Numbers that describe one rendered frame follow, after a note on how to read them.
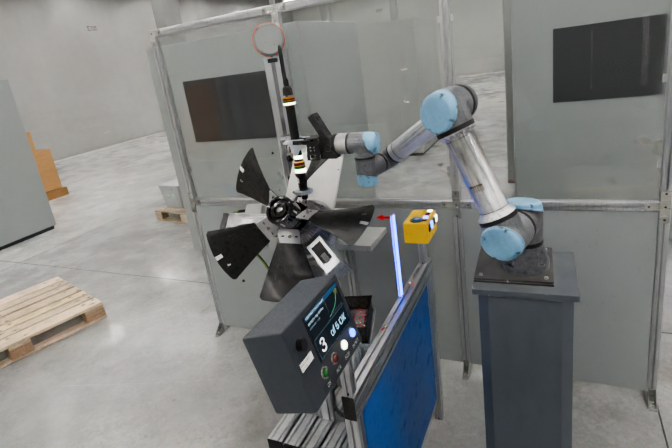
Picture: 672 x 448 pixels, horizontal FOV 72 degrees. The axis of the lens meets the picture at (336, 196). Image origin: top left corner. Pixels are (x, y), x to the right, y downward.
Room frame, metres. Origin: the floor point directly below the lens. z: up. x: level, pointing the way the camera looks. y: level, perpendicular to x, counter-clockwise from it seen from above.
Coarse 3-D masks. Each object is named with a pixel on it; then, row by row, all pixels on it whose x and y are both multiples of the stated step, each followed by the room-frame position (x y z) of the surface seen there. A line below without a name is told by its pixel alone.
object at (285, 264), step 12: (276, 252) 1.62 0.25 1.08; (288, 252) 1.63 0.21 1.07; (300, 252) 1.65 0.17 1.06; (276, 264) 1.59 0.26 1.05; (288, 264) 1.60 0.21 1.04; (300, 264) 1.61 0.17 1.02; (276, 276) 1.56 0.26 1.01; (288, 276) 1.57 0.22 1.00; (300, 276) 1.58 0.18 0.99; (312, 276) 1.59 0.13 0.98; (264, 288) 1.53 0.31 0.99; (276, 288) 1.53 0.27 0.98; (288, 288) 1.54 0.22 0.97; (264, 300) 1.51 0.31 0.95; (276, 300) 1.51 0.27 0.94
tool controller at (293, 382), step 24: (312, 288) 0.98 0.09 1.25; (336, 288) 1.00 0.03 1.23; (288, 312) 0.89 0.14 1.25; (312, 312) 0.89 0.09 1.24; (336, 312) 0.96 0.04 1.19; (264, 336) 0.82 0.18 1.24; (288, 336) 0.81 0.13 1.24; (312, 336) 0.86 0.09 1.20; (336, 336) 0.92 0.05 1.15; (360, 336) 1.00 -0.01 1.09; (264, 360) 0.82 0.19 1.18; (288, 360) 0.79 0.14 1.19; (312, 360) 0.83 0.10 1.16; (264, 384) 0.83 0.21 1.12; (288, 384) 0.80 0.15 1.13; (312, 384) 0.80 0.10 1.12; (288, 408) 0.80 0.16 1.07; (312, 408) 0.78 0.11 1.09
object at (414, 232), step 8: (408, 216) 1.83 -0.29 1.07; (416, 216) 1.82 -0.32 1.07; (432, 216) 1.81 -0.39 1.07; (408, 224) 1.75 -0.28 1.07; (416, 224) 1.74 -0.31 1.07; (424, 224) 1.72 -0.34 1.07; (408, 232) 1.75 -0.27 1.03; (416, 232) 1.74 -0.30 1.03; (424, 232) 1.72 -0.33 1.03; (432, 232) 1.79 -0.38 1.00; (408, 240) 1.76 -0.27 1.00; (416, 240) 1.74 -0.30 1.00; (424, 240) 1.73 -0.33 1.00
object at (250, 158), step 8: (248, 152) 1.97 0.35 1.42; (248, 160) 1.96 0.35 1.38; (256, 160) 1.91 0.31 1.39; (248, 168) 1.94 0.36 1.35; (256, 168) 1.90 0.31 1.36; (240, 176) 1.99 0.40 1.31; (248, 176) 1.94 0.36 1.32; (256, 176) 1.89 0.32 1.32; (240, 184) 1.99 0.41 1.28; (248, 184) 1.94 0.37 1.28; (256, 184) 1.89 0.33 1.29; (264, 184) 1.85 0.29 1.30; (240, 192) 1.99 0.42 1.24; (248, 192) 1.95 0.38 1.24; (256, 192) 1.90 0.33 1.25; (264, 192) 1.85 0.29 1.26; (256, 200) 1.92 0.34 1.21; (264, 200) 1.86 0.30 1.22
